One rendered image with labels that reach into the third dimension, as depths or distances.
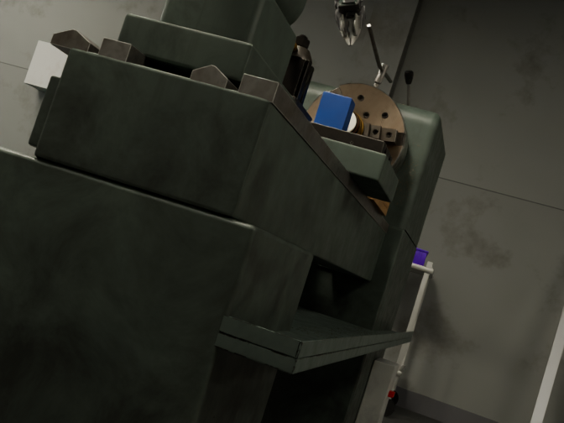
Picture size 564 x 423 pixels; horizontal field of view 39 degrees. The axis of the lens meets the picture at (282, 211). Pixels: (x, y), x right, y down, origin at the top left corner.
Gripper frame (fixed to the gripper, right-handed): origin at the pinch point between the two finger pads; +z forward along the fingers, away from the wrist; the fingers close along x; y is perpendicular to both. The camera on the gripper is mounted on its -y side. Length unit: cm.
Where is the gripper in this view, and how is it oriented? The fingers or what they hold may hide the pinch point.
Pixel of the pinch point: (351, 42)
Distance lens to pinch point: 241.6
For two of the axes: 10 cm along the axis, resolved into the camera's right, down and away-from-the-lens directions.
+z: 0.1, 9.9, -1.4
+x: 9.7, -0.4, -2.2
